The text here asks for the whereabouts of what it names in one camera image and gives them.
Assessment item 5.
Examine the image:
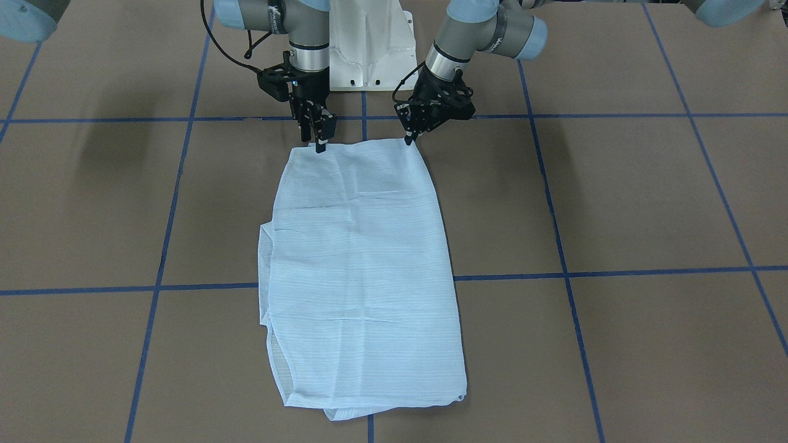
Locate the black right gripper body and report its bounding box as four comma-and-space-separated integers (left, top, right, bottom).
258, 50, 337, 138

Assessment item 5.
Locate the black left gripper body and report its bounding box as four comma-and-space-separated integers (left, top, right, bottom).
396, 65, 476, 135

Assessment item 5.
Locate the light blue button shirt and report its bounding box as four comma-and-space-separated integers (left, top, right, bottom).
258, 138, 467, 421

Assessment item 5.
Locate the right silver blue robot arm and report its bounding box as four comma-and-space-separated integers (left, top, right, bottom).
1, 1, 337, 153

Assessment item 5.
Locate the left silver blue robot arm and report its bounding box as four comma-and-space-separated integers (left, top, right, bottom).
393, 1, 549, 144

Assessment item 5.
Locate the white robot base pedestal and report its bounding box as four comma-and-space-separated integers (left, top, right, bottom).
329, 1, 417, 92

